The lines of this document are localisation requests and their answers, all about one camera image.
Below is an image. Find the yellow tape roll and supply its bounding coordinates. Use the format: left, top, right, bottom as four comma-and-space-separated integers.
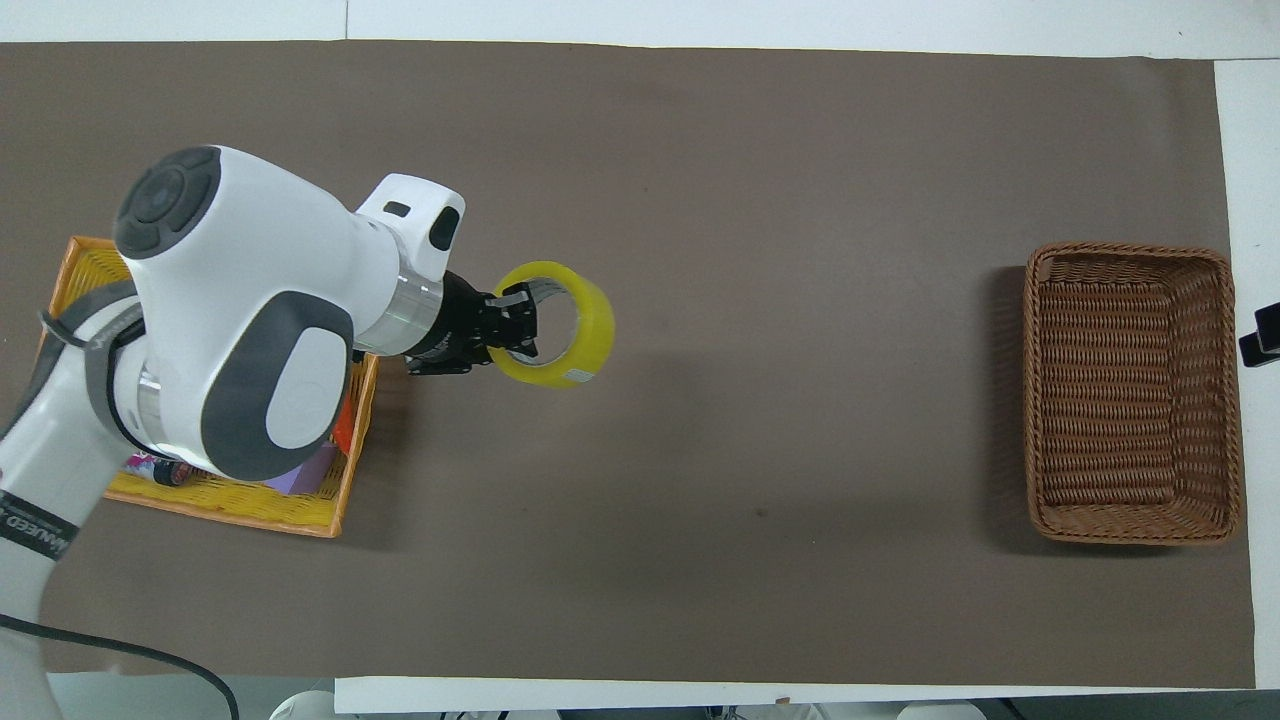
487, 261, 617, 390

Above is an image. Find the orange yellow woven basket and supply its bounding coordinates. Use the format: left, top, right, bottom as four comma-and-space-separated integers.
35, 235, 382, 540

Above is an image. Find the black cable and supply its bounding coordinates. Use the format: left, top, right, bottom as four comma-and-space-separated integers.
0, 612, 242, 720

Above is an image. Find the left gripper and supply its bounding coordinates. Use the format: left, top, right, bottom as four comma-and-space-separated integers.
406, 271, 542, 378

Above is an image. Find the pink and black packet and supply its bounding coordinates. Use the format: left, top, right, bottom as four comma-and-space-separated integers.
122, 451, 209, 489

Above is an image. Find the black stand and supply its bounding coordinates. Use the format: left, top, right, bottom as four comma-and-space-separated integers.
1238, 303, 1280, 369

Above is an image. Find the brown wicker basket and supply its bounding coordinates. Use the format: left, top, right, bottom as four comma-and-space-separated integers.
1022, 241, 1245, 547

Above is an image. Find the purple box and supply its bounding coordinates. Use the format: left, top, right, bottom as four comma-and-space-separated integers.
262, 440, 343, 497

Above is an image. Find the orange packet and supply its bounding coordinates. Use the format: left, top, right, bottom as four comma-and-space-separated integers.
332, 388, 363, 457

